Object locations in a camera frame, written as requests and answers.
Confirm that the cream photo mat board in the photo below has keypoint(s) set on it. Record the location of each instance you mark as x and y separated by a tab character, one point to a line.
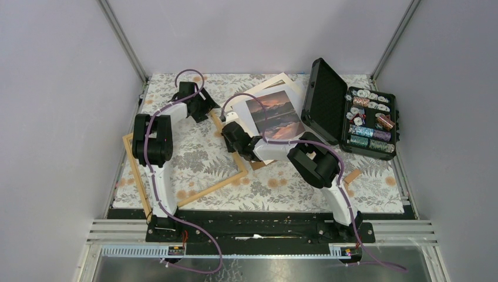
282	79

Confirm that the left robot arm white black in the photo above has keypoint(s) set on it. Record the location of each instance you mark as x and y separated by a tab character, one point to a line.
153	147

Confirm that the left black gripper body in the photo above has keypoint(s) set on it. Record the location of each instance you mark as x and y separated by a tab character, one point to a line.
201	106

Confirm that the open black chip case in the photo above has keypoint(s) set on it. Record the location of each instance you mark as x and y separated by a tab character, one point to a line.
359	120

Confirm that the floral patterned table mat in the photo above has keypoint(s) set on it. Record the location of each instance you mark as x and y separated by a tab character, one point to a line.
278	186

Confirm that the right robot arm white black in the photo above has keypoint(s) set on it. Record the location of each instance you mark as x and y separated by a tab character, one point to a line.
318	164

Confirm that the small wooden block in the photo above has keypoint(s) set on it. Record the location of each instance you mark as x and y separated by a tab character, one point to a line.
352	176

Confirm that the sunset landscape photo print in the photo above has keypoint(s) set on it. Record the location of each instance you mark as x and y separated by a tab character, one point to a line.
274	113

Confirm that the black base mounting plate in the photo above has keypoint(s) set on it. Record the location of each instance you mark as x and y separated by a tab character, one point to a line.
220	225

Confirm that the light wooden picture frame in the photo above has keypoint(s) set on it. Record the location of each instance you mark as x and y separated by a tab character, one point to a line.
200	166

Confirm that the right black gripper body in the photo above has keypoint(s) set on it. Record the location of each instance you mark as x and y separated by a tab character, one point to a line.
231	147

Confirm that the brown frame backing board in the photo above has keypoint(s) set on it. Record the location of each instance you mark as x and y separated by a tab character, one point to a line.
259	165

